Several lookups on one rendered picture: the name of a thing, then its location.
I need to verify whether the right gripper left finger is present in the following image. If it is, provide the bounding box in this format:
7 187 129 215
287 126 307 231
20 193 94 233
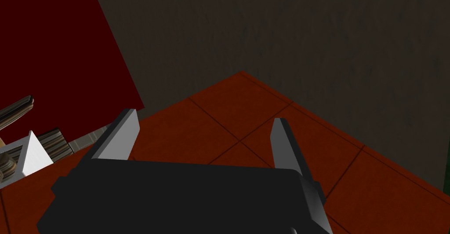
83 108 141 161

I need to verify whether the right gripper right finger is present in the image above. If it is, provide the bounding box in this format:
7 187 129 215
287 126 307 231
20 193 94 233
269 117 313 183

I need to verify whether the white shelf with books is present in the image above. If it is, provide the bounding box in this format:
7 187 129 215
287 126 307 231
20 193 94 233
0 95 75 190

